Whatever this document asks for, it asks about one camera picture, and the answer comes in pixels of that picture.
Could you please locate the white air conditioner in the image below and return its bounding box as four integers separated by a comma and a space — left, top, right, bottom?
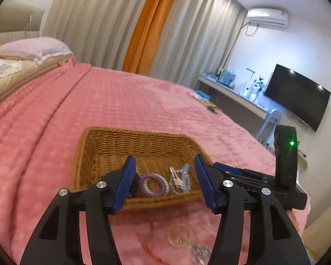
247, 8, 289, 28

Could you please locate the white desk lamp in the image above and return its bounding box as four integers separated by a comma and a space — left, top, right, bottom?
241, 68, 255, 96

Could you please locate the beige upholstered headboard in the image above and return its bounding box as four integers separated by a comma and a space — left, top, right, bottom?
0, 0, 45, 46

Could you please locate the person's hand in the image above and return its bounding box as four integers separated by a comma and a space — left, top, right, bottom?
286, 209, 299, 231

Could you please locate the crystal butterfly hair clip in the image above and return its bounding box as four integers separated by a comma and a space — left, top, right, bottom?
189, 243, 211, 264

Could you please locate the light blue hair clip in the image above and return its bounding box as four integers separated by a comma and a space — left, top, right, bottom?
181, 163, 190, 193

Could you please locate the beige curtain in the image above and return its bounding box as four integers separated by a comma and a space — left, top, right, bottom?
43, 0, 247, 87

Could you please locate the light blue chair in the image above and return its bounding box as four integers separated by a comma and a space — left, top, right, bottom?
255, 109, 282, 145

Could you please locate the pink star hair clip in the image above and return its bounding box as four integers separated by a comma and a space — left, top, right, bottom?
169, 167, 183, 194

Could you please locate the clear bead bracelet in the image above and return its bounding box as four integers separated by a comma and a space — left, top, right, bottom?
166, 222, 194, 248

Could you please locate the purple spiral hair tie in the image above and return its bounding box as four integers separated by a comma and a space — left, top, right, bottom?
138, 173, 170, 199

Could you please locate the white vase with plant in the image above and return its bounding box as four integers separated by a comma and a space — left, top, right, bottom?
249, 76, 265, 102

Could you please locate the pink fleece blanket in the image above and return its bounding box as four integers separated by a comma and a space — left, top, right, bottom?
0, 57, 311, 265

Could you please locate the colourful booklet on bed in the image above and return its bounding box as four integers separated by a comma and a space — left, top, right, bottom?
191, 93, 218, 114

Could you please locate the orange curtain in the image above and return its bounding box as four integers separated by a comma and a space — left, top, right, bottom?
122, 0, 175, 76

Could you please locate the black television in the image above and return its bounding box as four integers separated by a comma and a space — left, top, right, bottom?
264, 64, 331, 131

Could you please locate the purple lace pillow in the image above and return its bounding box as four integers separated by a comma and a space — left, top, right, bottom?
0, 37, 73, 65

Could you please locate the brown wicker basket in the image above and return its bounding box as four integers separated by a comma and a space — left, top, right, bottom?
72, 127, 212, 210

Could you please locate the red string cord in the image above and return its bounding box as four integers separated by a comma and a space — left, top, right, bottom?
136, 234, 164, 263

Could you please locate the beige quilt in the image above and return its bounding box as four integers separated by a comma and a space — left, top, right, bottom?
0, 55, 73, 103

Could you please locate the white desk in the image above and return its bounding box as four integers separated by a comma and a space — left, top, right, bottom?
198, 74, 270, 120

